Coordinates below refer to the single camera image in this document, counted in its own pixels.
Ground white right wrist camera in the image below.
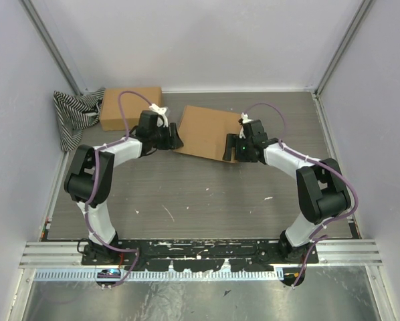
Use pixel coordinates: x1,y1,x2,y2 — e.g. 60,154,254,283
239,112,252,139

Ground aluminium corner post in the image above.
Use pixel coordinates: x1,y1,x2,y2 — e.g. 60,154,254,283
19,1,87,94
314,0,376,98

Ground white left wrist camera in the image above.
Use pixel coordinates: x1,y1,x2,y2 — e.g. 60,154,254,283
148,104,169,127

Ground left aluminium corner post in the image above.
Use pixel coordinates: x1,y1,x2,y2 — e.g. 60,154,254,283
19,1,87,94

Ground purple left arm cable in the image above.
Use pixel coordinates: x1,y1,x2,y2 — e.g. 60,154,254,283
84,90,154,289

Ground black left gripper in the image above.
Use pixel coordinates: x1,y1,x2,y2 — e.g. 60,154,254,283
151,123,184,150

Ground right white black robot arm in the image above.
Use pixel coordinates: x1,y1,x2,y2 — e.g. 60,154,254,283
223,120,351,264

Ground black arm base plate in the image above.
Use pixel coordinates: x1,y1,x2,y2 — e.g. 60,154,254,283
77,239,319,272

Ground slotted grey cable duct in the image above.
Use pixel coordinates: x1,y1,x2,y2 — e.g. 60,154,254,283
33,268,284,282

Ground black white striped cloth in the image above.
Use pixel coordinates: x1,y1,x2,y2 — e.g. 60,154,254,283
52,87,106,152

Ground aluminium front rail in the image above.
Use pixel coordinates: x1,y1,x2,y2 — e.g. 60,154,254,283
19,239,383,271

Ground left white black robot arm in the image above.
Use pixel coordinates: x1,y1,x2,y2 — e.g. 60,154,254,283
64,104,183,265

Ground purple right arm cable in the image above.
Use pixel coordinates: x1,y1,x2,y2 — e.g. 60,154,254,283
241,102,360,290

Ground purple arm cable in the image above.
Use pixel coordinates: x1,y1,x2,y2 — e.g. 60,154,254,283
241,102,360,290
84,90,154,289

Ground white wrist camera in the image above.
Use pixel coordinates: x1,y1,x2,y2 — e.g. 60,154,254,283
148,104,169,127
239,112,252,139

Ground right aluminium corner post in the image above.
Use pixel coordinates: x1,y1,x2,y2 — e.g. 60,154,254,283
314,0,376,98

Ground brown cardboard box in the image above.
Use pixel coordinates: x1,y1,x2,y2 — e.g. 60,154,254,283
100,87,162,131

